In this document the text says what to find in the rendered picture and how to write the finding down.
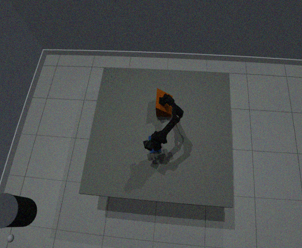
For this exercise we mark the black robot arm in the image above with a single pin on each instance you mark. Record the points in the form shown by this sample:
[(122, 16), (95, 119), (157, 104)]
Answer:
[(157, 138)]

